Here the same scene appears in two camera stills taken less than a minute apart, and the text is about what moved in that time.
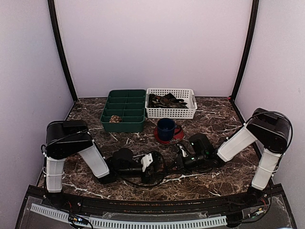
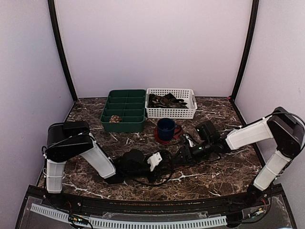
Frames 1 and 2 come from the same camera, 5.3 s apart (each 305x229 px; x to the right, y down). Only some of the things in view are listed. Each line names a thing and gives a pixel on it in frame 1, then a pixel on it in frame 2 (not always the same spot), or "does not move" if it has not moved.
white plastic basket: [167, 103] does not move
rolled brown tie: [115, 119] does not move
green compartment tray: [129, 104] does not move
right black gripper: [179, 164] -> [185, 153]
